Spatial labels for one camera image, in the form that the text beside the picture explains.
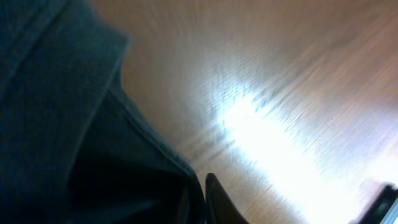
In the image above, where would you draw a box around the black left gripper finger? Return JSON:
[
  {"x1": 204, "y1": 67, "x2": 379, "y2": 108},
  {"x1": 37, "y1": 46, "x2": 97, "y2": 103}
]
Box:
[{"x1": 205, "y1": 173, "x2": 249, "y2": 224}]

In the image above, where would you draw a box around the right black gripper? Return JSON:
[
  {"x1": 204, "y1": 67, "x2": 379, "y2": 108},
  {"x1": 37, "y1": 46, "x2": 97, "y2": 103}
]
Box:
[{"x1": 349, "y1": 183, "x2": 397, "y2": 224}]

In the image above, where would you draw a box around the dark green Nike t-shirt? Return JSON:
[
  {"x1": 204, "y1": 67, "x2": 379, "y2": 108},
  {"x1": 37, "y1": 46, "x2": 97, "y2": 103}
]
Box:
[{"x1": 1, "y1": 1, "x2": 206, "y2": 223}]

